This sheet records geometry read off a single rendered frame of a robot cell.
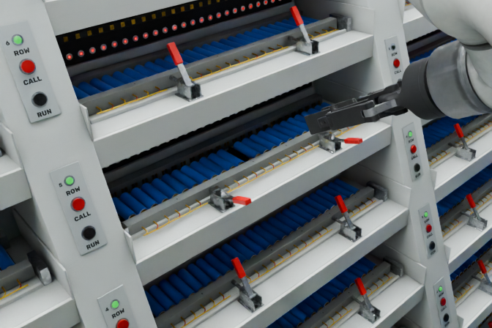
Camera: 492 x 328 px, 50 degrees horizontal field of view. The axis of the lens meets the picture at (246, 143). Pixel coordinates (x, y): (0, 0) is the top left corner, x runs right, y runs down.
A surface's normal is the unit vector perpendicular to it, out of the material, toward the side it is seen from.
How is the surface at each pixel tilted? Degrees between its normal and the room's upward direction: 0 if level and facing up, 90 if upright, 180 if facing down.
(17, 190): 109
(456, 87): 92
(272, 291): 19
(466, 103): 120
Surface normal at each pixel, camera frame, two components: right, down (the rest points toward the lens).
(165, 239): -0.05, -0.87
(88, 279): 0.60, 0.04
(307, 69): 0.65, 0.34
